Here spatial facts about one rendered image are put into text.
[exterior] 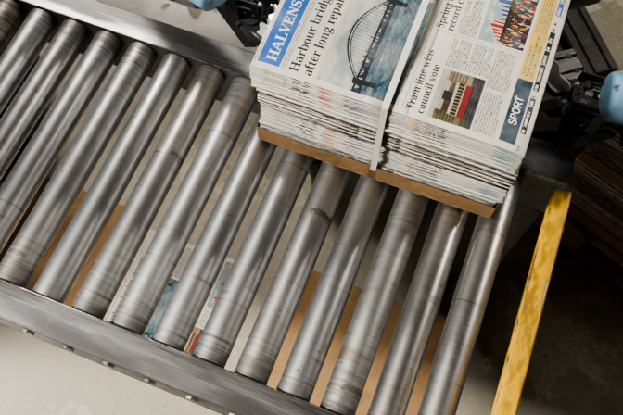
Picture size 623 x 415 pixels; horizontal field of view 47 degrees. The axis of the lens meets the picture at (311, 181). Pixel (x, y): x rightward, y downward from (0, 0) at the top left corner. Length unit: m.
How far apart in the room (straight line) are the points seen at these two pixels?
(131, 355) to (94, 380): 0.85
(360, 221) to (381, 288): 0.11
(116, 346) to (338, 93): 0.47
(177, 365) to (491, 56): 0.60
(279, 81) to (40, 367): 1.20
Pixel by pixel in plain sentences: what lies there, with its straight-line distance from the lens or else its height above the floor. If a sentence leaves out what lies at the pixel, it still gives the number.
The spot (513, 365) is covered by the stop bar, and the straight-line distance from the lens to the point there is 1.04.
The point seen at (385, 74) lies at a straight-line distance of 0.94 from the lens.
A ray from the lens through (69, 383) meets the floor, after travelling 1.92.
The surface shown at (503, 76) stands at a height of 1.03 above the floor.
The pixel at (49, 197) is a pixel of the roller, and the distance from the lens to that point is 1.17.
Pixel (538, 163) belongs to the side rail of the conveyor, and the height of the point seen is 0.80.
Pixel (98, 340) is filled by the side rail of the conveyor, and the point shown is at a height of 0.80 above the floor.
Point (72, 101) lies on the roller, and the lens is 1.24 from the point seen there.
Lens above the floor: 1.81
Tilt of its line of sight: 66 degrees down
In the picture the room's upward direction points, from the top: 1 degrees clockwise
